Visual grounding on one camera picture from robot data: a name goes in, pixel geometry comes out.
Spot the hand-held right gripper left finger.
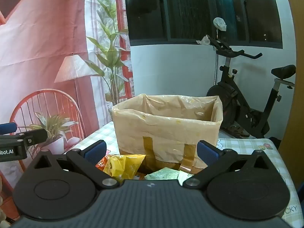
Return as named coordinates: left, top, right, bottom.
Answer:
left=26, top=140, right=119, bottom=189

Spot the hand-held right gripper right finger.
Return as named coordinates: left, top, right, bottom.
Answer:
left=182, top=141, right=280, bottom=189

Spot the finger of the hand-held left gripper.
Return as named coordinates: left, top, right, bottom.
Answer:
left=14, top=128, right=48, bottom=146
left=0, top=123, right=17, bottom=135

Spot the plastic-lined cardboard box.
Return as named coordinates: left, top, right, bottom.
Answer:
left=112, top=94, right=224, bottom=174

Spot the yellow snack packet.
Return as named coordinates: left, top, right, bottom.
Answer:
left=103, top=154, right=147, bottom=181

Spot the brown sandal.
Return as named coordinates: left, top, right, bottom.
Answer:
left=226, top=123, right=250, bottom=139

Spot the checked tablecloth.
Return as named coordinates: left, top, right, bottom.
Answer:
left=63, top=121, right=298, bottom=221

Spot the green white snack packet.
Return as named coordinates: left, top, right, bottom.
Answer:
left=144, top=167, right=194, bottom=184

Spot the black exercise bike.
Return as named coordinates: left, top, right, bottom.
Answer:
left=196, top=37, right=297, bottom=139

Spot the crumpled white tissue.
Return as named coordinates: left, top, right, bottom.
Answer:
left=196, top=35, right=212, bottom=46

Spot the white hanging plastic bag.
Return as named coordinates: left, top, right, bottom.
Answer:
left=213, top=17, right=227, bottom=32

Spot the dark window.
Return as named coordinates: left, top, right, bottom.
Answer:
left=125, top=0, right=283, bottom=49

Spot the printed wall backdrop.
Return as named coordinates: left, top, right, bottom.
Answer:
left=0, top=0, right=135, bottom=188

